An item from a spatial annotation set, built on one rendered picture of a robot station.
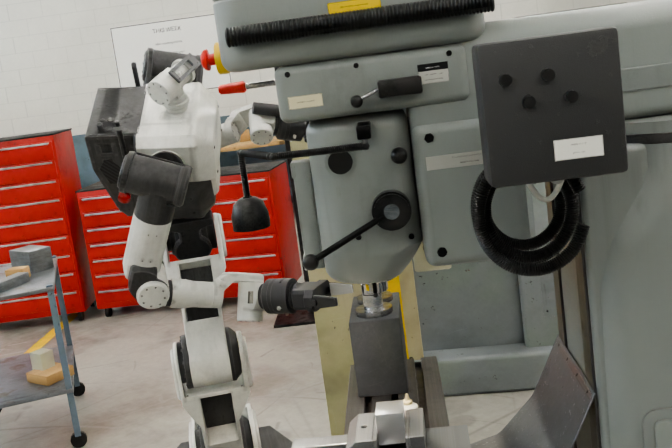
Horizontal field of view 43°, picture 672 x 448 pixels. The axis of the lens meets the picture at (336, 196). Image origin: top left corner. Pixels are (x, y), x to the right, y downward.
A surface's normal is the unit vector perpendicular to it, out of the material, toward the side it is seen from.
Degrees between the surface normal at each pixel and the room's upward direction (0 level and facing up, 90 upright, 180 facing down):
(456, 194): 90
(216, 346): 60
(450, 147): 90
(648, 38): 90
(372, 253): 108
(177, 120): 34
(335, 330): 90
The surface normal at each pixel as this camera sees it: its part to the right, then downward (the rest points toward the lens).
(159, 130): -0.01, -0.73
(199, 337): 0.08, -0.36
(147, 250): 0.27, 0.48
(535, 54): -0.05, 0.17
